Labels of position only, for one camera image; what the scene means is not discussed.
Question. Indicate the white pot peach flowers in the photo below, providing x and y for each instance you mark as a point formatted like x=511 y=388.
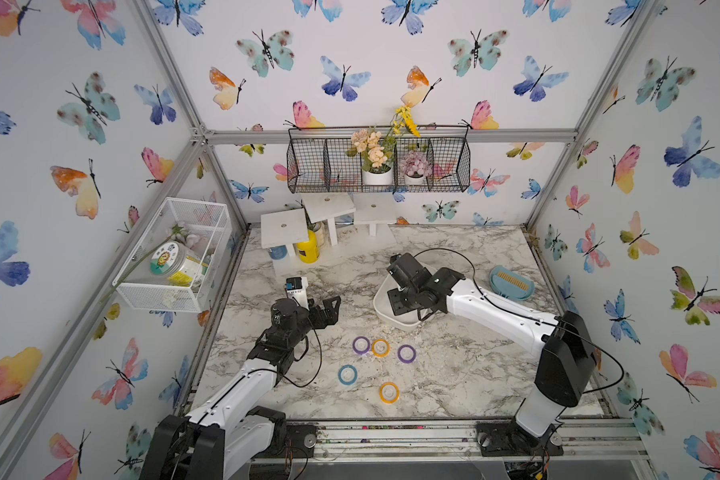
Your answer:
x=376 y=152

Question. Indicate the white storage box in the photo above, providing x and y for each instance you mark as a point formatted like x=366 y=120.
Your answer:
x=382 y=306

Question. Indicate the yellow bottle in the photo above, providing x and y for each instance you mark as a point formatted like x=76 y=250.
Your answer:
x=307 y=251

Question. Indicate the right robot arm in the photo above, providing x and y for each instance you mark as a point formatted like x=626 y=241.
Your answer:
x=560 y=343

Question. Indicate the white stool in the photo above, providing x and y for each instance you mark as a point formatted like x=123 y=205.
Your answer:
x=285 y=228
x=373 y=210
x=327 y=207

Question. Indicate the teal brush dish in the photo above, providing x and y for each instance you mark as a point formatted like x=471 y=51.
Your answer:
x=510 y=285

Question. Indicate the purple tape roll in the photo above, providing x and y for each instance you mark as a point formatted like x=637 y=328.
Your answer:
x=361 y=345
x=406 y=354

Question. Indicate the yellow artificial flower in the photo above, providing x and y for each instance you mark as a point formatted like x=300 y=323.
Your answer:
x=403 y=122

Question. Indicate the white stool right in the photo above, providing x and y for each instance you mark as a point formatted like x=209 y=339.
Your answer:
x=373 y=210

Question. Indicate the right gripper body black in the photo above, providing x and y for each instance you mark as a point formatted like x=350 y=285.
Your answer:
x=402 y=301

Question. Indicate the blue cup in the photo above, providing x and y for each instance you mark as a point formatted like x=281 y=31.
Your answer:
x=278 y=252

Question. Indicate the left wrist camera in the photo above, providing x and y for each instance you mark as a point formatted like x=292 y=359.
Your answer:
x=296 y=289

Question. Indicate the blue tape roll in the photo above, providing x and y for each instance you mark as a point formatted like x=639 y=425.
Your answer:
x=347 y=375

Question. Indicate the round tin in box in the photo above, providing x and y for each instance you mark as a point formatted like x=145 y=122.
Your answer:
x=173 y=257

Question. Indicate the orange tape roll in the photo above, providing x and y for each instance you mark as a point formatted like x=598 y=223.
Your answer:
x=380 y=348
x=389 y=393

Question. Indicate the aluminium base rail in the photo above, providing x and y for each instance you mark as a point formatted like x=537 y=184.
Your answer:
x=572 y=439

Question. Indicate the clear acrylic wall box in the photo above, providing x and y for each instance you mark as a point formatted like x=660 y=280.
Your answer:
x=202 y=226

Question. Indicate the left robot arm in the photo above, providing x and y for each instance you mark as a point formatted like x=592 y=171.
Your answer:
x=240 y=390

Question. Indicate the white stool middle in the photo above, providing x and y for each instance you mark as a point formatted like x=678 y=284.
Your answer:
x=327 y=207

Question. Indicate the black wire wall basket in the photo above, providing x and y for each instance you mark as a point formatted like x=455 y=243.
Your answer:
x=317 y=162

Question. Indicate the white stool left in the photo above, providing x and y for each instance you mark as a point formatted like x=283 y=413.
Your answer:
x=285 y=228

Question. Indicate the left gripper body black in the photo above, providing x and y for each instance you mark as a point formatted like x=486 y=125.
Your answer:
x=318 y=322

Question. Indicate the white pot purple flowers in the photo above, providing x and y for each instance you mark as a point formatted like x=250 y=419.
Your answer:
x=416 y=167

